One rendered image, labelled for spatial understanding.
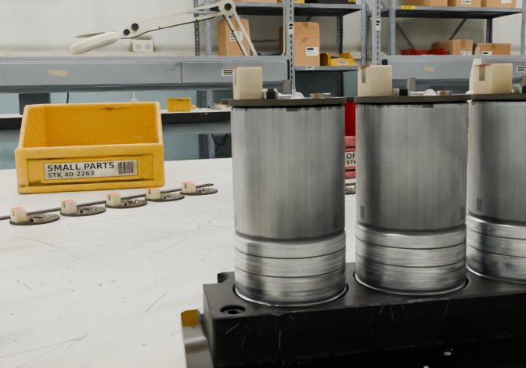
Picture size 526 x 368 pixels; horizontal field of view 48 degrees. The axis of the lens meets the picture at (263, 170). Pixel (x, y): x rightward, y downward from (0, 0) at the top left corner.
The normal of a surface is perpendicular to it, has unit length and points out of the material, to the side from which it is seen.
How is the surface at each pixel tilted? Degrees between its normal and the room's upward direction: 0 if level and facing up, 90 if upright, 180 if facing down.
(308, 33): 92
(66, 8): 90
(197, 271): 0
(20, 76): 90
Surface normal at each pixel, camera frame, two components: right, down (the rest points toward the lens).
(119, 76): 0.28, 0.11
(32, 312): -0.02, -0.99
